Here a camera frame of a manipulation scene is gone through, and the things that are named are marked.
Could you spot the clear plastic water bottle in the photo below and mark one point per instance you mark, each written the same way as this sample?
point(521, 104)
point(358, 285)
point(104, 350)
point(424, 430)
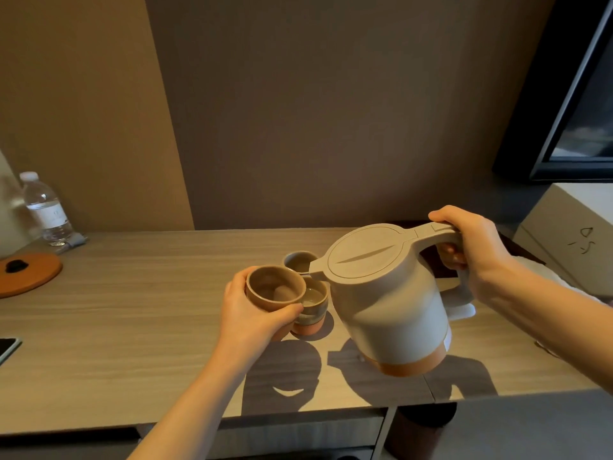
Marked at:
point(47, 210)

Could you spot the smartphone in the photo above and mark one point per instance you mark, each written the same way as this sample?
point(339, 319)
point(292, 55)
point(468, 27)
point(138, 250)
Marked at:
point(7, 348)

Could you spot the person's right forearm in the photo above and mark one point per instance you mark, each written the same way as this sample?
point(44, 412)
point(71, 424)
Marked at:
point(555, 316)

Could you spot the brown ceramic cup with water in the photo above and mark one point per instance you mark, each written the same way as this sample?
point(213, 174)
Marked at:
point(313, 306)

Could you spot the black framed television screen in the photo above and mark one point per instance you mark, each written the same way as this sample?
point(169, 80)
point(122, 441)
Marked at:
point(570, 90)

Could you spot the round orange kettle base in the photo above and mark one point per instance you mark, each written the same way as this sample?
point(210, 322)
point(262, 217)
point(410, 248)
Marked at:
point(33, 275)

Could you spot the small grey plug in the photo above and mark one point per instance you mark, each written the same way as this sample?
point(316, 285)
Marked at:
point(72, 243)

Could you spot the grey electric kettle orange bottom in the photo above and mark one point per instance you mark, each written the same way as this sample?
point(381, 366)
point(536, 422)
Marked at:
point(392, 306)

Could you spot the person's left thumb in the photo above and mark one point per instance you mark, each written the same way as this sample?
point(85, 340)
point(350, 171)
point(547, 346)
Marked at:
point(285, 315)

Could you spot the round brown waste bin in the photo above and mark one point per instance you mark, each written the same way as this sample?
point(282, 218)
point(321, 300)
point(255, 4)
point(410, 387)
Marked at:
point(416, 433)

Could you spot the person's right thumb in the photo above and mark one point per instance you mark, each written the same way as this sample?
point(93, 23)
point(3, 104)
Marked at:
point(444, 216)

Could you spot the person's left hand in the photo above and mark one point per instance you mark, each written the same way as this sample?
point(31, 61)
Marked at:
point(244, 325)

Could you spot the person's right hand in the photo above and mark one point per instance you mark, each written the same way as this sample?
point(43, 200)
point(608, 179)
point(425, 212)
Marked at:
point(483, 253)

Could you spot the grey brown ceramic cup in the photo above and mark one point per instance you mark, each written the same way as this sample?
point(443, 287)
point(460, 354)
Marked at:
point(299, 261)

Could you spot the white lamp shade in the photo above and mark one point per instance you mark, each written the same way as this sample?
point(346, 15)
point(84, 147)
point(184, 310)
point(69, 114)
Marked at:
point(9, 210)

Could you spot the person's left forearm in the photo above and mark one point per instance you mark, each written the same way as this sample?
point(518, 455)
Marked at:
point(191, 407)

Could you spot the white cardboard box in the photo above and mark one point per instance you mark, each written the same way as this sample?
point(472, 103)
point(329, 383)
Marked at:
point(565, 229)

